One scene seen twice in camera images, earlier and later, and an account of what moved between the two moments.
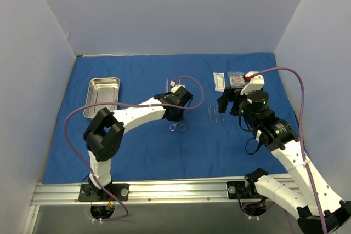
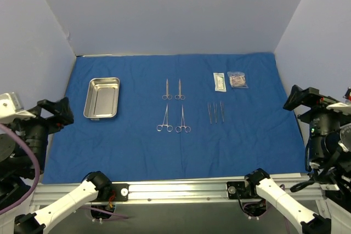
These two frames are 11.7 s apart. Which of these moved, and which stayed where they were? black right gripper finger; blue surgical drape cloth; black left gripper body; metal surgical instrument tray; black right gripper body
Moved: black left gripper body; black right gripper finger; black right gripper body
Stayed: metal surgical instrument tray; blue surgical drape cloth
